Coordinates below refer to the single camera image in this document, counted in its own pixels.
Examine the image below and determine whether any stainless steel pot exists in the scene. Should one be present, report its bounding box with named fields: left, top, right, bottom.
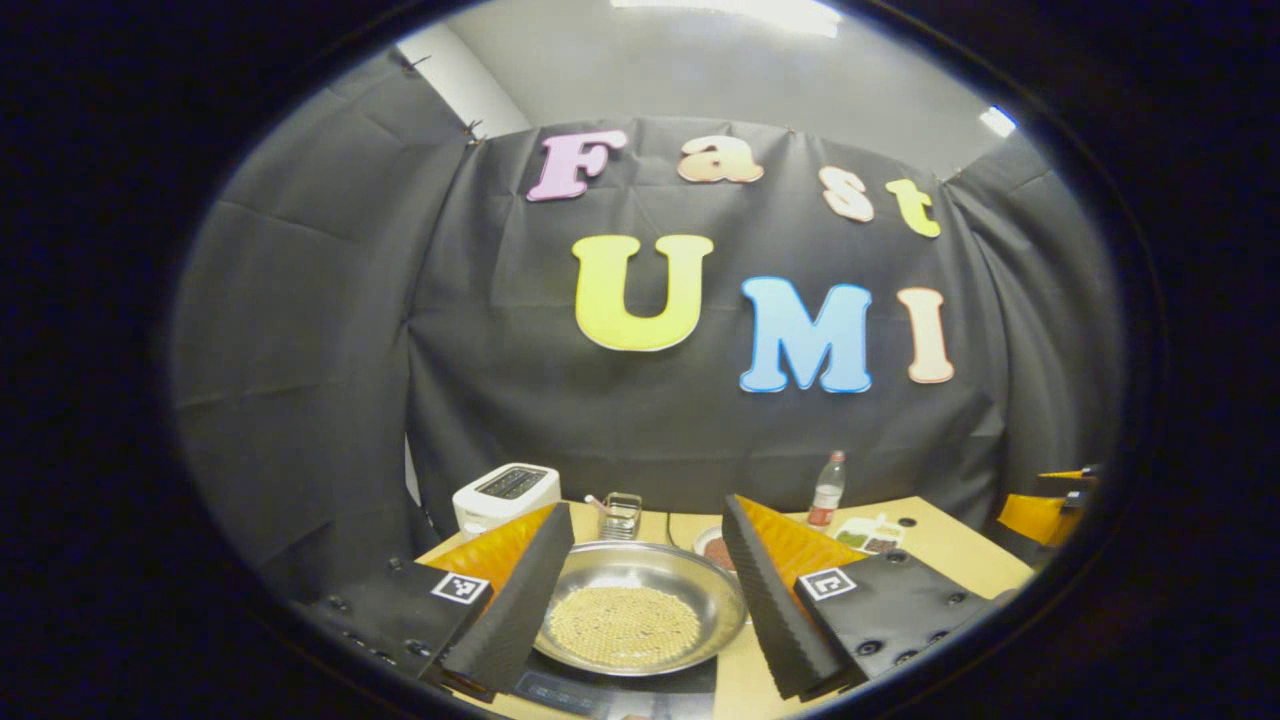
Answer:
left=533, top=541, right=749, bottom=678

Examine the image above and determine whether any white round plate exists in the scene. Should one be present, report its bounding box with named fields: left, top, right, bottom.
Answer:
left=694, top=526, right=741, bottom=573

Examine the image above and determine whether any metal wire holder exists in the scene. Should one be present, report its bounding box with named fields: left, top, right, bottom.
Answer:
left=600, top=492, right=643, bottom=541

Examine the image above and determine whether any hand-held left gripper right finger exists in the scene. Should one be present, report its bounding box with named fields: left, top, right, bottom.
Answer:
left=720, top=494, right=1001, bottom=701

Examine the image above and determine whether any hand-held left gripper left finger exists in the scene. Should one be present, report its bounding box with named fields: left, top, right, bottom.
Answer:
left=305, top=502, right=576, bottom=701

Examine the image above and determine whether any black backdrop cloth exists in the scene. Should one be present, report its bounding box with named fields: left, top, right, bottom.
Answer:
left=170, top=50, right=1126, bottom=601

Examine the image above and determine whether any pile of yellow soybeans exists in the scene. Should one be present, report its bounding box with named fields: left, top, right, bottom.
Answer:
left=547, top=586, right=703, bottom=669

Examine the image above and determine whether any white divided bean dish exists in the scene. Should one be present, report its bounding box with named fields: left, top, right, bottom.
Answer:
left=833, top=514, right=906, bottom=556

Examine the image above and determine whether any clear plastic water bottle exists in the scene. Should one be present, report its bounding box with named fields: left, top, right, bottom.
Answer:
left=806, top=450, right=847, bottom=531

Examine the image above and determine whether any black induction cooktop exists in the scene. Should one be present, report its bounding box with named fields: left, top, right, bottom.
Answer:
left=512, top=650, right=719, bottom=720

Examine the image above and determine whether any white toaster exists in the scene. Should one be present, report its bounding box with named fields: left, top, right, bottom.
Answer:
left=452, top=463, right=561, bottom=541

